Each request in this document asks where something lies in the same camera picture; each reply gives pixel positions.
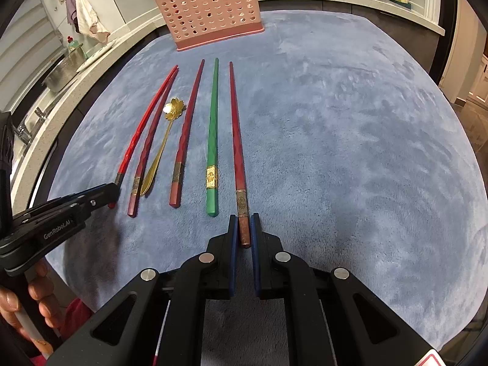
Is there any pink perforated utensil basket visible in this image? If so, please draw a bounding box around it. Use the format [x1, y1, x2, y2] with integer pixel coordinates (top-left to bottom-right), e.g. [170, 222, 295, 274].
[155, 0, 264, 51]

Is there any dark red chopstick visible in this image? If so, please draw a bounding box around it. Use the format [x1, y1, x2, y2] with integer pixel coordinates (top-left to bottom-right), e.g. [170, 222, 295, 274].
[169, 59, 205, 208]

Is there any purple hanging cloth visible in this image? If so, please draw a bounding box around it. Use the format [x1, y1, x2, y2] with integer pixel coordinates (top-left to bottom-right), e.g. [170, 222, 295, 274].
[65, 0, 80, 34]

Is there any steel faucet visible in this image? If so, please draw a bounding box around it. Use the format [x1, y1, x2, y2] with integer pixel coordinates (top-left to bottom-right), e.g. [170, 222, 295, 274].
[14, 107, 47, 146]

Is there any person's left hand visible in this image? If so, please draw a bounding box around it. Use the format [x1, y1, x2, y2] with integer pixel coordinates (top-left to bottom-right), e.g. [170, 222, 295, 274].
[1, 258, 65, 358]

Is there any bright red chopstick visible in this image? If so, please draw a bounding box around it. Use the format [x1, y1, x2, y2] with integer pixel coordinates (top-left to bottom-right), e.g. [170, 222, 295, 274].
[114, 64, 179, 188]

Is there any maroon chopstick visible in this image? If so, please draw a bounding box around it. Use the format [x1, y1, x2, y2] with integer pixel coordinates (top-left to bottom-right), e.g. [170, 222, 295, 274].
[126, 67, 181, 218]

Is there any stainless steel pot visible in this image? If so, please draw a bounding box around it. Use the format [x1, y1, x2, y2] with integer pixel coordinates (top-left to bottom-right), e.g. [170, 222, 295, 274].
[43, 45, 86, 93]

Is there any blue-grey plush mat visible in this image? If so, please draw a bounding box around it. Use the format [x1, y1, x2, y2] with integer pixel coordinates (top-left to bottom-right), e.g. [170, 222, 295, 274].
[47, 11, 487, 348]

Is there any red chopstick gold band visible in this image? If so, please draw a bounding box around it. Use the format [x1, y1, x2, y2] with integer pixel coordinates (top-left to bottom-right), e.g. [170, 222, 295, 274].
[229, 62, 251, 248]

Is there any gold flower spoon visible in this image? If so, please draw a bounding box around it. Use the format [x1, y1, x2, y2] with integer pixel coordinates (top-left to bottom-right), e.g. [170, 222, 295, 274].
[140, 98, 186, 196]

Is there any green dish soap bottle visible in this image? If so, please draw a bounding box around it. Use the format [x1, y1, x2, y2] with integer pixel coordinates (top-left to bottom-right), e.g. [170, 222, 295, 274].
[67, 36, 80, 52]

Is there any white pink hanging towel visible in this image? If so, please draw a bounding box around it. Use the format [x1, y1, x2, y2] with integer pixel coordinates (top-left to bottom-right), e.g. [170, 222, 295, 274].
[75, 0, 110, 44]

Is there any green chopstick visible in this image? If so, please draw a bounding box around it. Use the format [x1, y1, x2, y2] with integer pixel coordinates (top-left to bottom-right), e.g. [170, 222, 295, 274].
[206, 58, 219, 217]

